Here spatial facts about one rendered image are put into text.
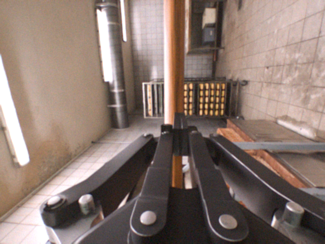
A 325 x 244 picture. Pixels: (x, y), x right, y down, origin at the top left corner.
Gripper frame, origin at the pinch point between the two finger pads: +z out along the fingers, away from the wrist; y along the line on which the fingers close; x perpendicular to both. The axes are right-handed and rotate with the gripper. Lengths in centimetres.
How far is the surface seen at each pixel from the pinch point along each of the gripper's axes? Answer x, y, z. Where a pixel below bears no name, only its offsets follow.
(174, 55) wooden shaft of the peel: 9.1, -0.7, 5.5
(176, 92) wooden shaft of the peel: 4.0, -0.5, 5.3
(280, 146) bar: -41, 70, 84
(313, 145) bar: -41, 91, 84
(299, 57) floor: 21, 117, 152
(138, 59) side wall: 58, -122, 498
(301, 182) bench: -44, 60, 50
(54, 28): 63, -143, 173
